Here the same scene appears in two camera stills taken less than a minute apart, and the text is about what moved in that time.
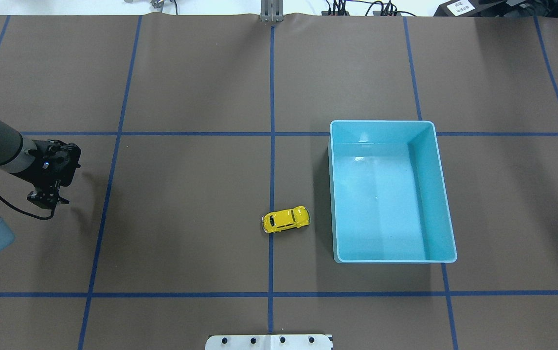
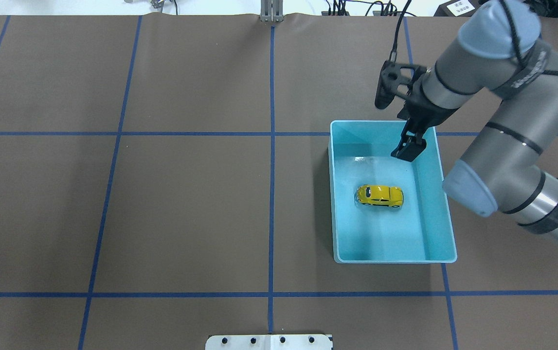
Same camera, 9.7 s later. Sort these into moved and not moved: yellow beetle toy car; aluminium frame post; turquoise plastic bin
Moved: yellow beetle toy car
Not moved: turquoise plastic bin; aluminium frame post
